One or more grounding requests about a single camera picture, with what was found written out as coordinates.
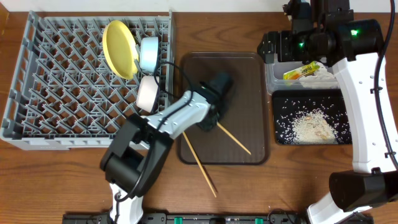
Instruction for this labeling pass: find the light blue bowl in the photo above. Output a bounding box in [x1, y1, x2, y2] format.
[139, 37, 159, 73]

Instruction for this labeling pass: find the white bowl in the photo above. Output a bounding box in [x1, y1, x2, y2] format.
[136, 76, 160, 113]

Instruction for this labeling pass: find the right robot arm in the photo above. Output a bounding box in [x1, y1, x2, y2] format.
[257, 0, 397, 223]

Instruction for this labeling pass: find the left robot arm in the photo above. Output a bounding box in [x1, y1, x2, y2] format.
[99, 73, 233, 223]

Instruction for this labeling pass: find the wooden chopstick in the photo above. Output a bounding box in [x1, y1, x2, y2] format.
[217, 122, 251, 155]
[182, 132, 217, 198]

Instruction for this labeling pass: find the black waste tray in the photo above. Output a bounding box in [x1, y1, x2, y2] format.
[271, 88, 354, 146]

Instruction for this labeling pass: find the grey plastic dish rack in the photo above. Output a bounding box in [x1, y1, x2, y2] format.
[0, 10, 175, 151]

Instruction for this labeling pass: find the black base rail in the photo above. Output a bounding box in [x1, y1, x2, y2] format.
[62, 212, 374, 224]

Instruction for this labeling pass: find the yellow plate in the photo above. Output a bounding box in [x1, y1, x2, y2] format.
[102, 20, 139, 80]

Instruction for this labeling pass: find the brown serving tray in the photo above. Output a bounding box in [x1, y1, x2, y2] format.
[177, 52, 270, 165]

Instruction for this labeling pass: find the clear plastic waste bin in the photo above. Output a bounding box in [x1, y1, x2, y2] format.
[265, 61, 340, 95]

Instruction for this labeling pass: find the green snack wrapper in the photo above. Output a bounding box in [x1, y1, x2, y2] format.
[283, 62, 320, 80]

